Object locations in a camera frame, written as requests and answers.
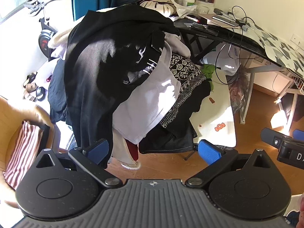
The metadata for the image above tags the white waffle garment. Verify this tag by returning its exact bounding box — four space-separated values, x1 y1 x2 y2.
112 32 190 145

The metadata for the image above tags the geometric pattern tablecloth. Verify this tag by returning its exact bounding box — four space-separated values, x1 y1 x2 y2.
247 25 303 78

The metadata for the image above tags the black hooded sweatshirt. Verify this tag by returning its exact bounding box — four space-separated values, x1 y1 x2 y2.
64 5 179 168

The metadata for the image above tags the red white striped cushion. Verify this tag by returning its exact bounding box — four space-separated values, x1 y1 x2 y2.
3 120 43 190

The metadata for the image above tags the wooden chair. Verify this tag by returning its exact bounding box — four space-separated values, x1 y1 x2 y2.
1 97 64 208

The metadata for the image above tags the exercise bike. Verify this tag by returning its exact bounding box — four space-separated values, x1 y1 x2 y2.
24 0 60 61

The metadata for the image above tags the green cloth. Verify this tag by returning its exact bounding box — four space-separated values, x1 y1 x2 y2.
201 64 215 91

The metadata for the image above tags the pink notebook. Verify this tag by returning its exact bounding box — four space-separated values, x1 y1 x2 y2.
199 14 240 29

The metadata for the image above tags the black cable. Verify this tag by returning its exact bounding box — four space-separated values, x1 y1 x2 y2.
214 5 250 86

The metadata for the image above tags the white striped bag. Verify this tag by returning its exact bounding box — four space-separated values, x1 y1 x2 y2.
140 0 176 17

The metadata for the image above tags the black white patterned cloth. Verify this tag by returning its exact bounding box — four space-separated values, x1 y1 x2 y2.
160 54 206 128

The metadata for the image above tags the dark navy garment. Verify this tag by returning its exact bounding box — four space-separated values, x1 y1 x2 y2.
48 58 72 126

